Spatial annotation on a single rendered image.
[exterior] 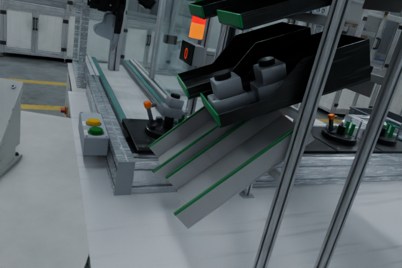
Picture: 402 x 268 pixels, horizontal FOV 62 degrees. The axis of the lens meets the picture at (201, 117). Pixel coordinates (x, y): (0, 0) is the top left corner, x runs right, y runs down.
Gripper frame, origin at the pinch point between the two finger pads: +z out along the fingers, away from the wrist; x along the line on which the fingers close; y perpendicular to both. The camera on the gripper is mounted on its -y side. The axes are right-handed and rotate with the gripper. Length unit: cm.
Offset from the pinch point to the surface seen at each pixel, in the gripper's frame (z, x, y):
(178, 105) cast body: 15.8, -2.8, -21.4
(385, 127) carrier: 20, -4, -119
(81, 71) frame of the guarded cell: 28, -87, 0
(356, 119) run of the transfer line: 27, -34, -137
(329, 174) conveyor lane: 33, 12, -77
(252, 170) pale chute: 11.6, 44.6, -18.5
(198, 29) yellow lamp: -6.3, -21.5, -31.3
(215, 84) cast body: -1.9, 38.7, -10.6
